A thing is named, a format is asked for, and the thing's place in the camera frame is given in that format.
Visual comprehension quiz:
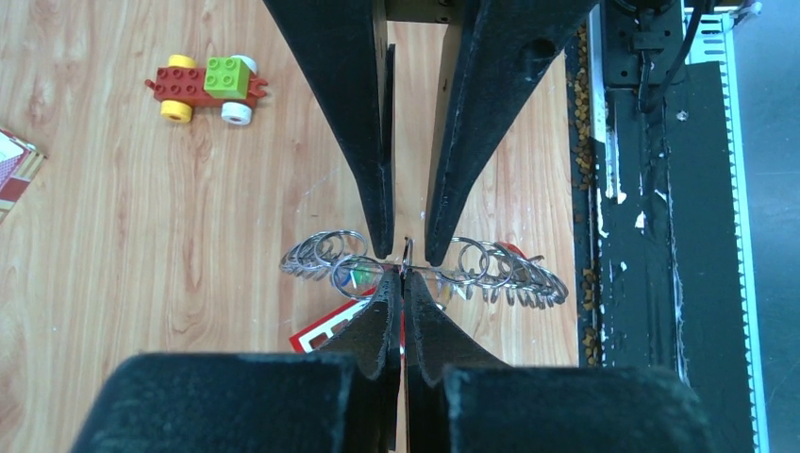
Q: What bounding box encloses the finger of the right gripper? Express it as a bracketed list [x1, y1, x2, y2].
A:
[425, 1, 595, 266]
[265, 1, 395, 258]

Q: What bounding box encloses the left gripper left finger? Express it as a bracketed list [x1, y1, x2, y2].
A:
[73, 271, 401, 452]

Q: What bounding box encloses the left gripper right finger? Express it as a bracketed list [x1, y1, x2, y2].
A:
[403, 271, 716, 452]

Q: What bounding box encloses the large metal keyring with rings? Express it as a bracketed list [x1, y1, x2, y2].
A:
[279, 229, 569, 310]

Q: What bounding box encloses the red window toy brick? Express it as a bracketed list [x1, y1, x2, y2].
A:
[289, 287, 375, 353]

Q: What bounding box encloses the toy brick car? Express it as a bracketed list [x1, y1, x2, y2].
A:
[144, 54, 268, 126]

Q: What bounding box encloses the playing card box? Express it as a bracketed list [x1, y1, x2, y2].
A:
[1, 127, 48, 220]

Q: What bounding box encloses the white slotted cable duct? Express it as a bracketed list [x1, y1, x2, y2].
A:
[684, 6, 771, 453]

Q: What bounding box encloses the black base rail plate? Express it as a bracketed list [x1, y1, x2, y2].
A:
[567, 1, 770, 452]

